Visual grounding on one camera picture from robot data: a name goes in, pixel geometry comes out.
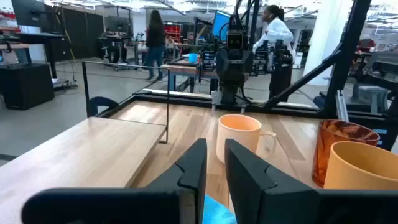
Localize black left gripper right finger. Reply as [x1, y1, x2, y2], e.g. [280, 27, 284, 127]
[224, 138, 398, 224]

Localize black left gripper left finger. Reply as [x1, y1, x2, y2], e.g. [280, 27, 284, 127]
[21, 138, 208, 224]

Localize peach ceramic mug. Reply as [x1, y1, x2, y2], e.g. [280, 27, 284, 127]
[215, 114, 278, 165]

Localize red faceted glass tumbler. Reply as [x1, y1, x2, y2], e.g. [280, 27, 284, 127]
[312, 119, 381, 188]

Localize yellow plastic cup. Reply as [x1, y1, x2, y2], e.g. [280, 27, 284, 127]
[323, 141, 398, 191]

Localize monitor with blue screen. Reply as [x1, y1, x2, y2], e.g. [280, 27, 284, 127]
[212, 11, 231, 41]

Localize wooden work table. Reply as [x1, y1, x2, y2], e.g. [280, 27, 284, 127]
[160, 57, 219, 94]

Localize blue microfibre cloth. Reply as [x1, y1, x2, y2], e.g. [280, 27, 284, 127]
[202, 195, 238, 224]

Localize person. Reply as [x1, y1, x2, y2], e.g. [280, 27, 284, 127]
[252, 4, 297, 63]
[144, 9, 167, 82]

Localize red tool cabinet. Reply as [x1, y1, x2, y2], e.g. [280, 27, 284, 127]
[164, 23, 183, 44]

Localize dark chair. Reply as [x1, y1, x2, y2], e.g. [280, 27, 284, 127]
[86, 96, 119, 118]

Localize black cabinet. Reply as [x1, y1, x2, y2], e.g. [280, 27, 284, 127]
[0, 63, 55, 110]

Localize black standing desk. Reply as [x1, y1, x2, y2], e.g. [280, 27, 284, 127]
[0, 32, 66, 79]

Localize black monitor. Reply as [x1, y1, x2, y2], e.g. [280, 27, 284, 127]
[11, 0, 48, 28]

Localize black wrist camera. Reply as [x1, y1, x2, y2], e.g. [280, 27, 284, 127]
[226, 29, 249, 50]

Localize black metal table frame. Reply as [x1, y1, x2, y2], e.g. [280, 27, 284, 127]
[96, 0, 398, 152]

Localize silver aluminium bracket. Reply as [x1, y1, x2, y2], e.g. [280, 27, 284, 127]
[335, 90, 349, 122]

